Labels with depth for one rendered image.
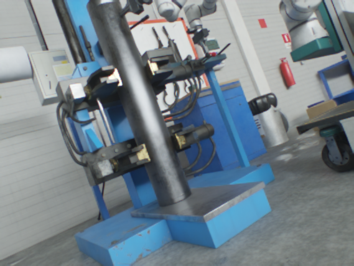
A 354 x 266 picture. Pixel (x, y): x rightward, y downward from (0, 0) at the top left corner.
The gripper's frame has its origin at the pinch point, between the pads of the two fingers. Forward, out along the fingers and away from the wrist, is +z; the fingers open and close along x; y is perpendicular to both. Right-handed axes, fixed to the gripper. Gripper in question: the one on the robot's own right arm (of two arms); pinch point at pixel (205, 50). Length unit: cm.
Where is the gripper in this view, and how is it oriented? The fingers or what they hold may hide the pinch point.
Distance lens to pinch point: 209.8
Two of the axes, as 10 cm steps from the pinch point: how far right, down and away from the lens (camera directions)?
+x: -4.9, 2.2, 8.5
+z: 3.5, 9.4, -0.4
